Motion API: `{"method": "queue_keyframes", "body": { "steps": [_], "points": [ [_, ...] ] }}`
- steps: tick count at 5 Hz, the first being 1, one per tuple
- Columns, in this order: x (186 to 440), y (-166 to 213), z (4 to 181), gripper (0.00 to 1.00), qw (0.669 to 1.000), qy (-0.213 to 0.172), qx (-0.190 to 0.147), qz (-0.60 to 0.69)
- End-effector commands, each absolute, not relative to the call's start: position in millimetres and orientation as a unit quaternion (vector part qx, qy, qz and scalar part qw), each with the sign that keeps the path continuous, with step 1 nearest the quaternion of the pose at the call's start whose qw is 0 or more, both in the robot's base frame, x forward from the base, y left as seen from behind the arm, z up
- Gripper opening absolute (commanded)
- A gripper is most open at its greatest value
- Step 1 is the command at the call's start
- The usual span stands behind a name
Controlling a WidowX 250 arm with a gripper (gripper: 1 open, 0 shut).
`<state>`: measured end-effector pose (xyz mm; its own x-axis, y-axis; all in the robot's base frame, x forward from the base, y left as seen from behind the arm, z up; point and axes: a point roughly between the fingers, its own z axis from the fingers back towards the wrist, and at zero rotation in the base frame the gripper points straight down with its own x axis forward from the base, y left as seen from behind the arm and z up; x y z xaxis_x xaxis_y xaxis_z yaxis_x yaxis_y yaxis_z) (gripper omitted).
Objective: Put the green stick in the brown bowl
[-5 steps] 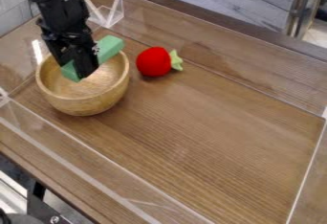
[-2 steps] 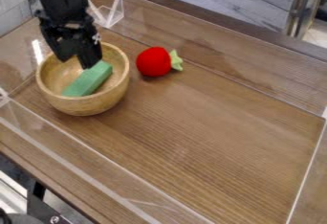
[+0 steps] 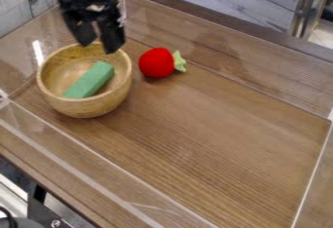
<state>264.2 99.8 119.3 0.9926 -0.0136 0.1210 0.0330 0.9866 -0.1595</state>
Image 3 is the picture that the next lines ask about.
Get clear acrylic tray wall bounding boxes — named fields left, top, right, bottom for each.
left=0, top=91, right=216, bottom=228

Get red plush strawberry toy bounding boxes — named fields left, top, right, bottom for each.
left=137, top=48, right=185, bottom=79

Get green rectangular block stick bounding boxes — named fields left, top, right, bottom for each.
left=62, top=60, right=115, bottom=98

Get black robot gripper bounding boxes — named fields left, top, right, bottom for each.
left=57, top=0, right=124, bottom=54

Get clear acrylic corner bracket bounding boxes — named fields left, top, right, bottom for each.
left=117, top=0, right=125, bottom=27

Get black table leg bracket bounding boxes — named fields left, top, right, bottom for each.
left=0, top=182, right=74, bottom=228

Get brown wooden bowl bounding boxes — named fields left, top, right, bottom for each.
left=36, top=42, right=132, bottom=118

